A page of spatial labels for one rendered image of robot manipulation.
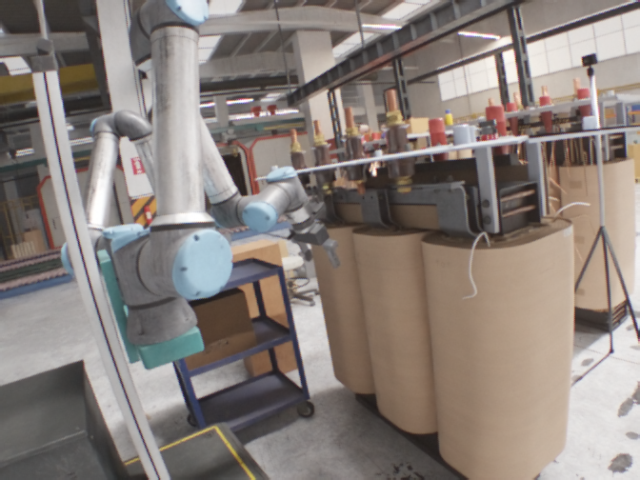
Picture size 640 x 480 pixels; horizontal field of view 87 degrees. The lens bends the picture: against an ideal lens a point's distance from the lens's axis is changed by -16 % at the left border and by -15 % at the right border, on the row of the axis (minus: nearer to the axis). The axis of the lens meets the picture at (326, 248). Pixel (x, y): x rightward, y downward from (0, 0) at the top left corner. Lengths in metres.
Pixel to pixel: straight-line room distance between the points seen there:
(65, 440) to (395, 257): 1.18
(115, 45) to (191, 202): 11.56
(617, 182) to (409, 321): 1.78
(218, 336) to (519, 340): 1.41
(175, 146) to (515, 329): 1.01
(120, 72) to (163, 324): 11.27
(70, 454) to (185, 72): 0.98
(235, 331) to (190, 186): 1.29
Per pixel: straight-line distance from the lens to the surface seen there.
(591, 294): 2.93
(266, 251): 2.63
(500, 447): 1.45
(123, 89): 11.98
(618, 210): 2.87
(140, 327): 1.06
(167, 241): 0.87
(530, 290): 1.21
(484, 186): 1.20
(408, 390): 1.70
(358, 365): 2.05
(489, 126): 1.49
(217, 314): 2.03
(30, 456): 1.20
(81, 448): 1.19
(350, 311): 1.92
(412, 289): 1.50
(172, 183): 0.89
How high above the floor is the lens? 1.36
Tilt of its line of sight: 11 degrees down
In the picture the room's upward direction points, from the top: 10 degrees counter-clockwise
